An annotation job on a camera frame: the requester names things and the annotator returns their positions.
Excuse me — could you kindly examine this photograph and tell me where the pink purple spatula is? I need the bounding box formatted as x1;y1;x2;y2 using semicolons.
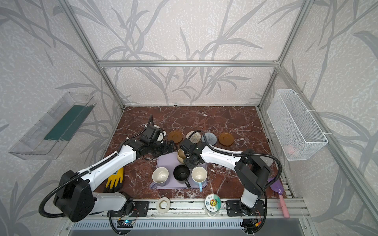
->
267;180;290;219

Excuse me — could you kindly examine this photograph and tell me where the white tape roll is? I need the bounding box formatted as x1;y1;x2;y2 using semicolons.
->
156;197;171;214

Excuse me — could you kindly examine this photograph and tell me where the grey round coaster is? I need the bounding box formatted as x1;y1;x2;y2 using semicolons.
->
201;132;217;146

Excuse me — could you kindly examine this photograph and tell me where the white mug blue handle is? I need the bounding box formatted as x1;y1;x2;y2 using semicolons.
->
191;166;207;192

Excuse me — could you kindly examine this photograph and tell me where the white wire mesh basket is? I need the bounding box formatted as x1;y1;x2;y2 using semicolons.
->
267;89;328;161

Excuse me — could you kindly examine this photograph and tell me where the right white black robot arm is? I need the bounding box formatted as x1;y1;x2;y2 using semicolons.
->
180;139;283;212

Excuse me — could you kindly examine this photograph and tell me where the beige mug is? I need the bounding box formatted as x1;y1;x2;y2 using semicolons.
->
177;148;187;164

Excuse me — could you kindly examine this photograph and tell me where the small clear cup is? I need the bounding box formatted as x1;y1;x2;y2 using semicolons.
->
261;156;274;167

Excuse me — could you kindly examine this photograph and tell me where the yellow work glove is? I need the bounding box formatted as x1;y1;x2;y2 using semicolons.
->
104;167;124;193

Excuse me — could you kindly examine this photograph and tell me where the beige spiral woven coaster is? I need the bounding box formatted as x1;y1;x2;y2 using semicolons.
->
186;131;201;144

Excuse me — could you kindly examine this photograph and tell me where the amber brown coaster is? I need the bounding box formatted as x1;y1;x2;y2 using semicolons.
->
218;132;235;147

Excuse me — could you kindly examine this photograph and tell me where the pink object in basket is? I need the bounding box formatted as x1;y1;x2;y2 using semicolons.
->
284;145;296;155

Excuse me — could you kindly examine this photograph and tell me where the brown wooden coaster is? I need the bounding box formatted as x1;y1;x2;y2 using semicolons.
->
167;130;184;144

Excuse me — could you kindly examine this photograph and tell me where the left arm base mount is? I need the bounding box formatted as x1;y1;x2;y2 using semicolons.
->
107;201;149;218

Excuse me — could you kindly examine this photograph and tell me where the lavender plastic tray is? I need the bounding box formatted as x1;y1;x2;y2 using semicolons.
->
150;151;208;190

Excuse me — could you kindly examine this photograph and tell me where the black mug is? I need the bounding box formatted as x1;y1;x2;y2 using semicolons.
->
173;165;191;188

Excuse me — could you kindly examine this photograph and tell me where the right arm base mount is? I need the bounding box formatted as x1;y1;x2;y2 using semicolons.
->
224;200;267;217

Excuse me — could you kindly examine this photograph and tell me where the aluminium front rail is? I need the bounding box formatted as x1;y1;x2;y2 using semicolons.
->
60;198;311;220

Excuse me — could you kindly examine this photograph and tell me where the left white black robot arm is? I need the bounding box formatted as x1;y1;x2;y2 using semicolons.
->
38;125;171;222

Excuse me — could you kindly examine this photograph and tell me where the clear plastic wall bin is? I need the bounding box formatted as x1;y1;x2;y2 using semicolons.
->
9;92;96;160

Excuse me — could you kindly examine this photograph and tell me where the round lidded container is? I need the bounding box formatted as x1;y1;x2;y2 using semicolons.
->
204;194;222;216

